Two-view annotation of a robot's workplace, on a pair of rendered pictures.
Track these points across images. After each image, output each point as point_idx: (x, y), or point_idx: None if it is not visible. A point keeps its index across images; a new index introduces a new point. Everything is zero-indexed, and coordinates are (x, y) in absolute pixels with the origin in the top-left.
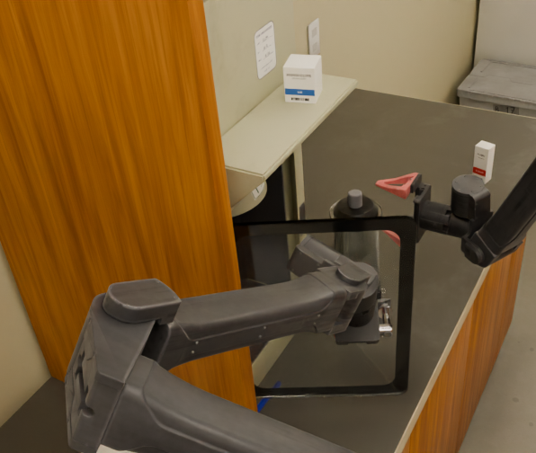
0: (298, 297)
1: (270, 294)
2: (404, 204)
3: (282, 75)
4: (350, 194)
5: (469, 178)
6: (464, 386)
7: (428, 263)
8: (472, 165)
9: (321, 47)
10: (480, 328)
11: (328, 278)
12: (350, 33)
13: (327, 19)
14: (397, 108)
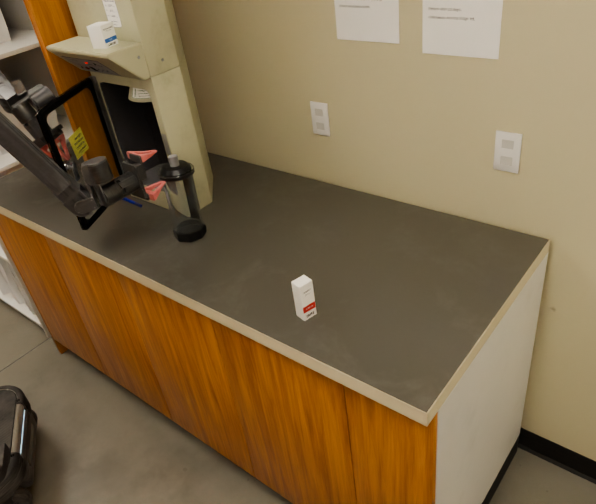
0: None
1: None
2: (285, 262)
3: (129, 37)
4: (171, 154)
5: (99, 160)
6: (240, 417)
7: (202, 266)
8: (335, 313)
9: (528, 172)
10: (260, 408)
11: None
12: None
13: (551, 150)
14: (483, 274)
